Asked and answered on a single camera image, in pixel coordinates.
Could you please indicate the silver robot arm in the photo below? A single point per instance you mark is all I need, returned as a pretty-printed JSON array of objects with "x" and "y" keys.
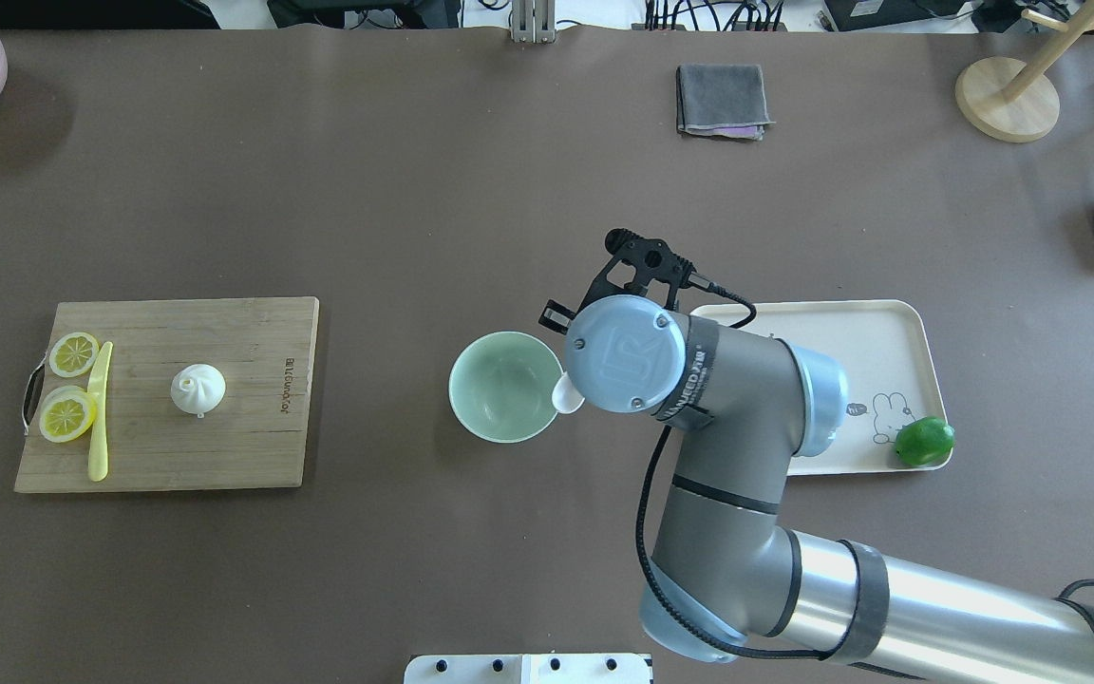
[{"x": 725, "y": 576}]

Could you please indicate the bamboo cutting board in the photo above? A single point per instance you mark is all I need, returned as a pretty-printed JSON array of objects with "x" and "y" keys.
[{"x": 254, "y": 438}]

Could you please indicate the lemon slice stack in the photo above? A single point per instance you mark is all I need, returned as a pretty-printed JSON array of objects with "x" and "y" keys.
[{"x": 66, "y": 414}]

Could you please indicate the green lime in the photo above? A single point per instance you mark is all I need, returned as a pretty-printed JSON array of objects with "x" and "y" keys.
[{"x": 925, "y": 442}]

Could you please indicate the lemon slice near handle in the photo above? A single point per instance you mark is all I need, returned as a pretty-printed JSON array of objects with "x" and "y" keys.
[{"x": 74, "y": 354}]

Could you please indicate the grey folded cloth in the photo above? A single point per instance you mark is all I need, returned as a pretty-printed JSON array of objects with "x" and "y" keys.
[{"x": 725, "y": 101}]

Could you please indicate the light green ceramic bowl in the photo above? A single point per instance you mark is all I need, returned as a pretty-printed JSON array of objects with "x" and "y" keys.
[{"x": 500, "y": 387}]

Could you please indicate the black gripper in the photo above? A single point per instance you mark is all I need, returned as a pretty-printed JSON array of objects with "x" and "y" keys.
[{"x": 554, "y": 314}]

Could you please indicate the yellow plastic knife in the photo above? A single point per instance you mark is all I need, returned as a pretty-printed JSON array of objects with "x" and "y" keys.
[{"x": 98, "y": 452}]

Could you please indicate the wooden mug tree stand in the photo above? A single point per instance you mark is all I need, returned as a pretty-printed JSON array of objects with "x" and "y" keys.
[{"x": 1011, "y": 100}]

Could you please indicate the cream rectangular tray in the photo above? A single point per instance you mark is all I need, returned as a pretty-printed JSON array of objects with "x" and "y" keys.
[{"x": 883, "y": 348}]

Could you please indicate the white ceramic spoon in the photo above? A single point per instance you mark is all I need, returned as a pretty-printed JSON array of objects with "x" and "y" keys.
[{"x": 565, "y": 397}]

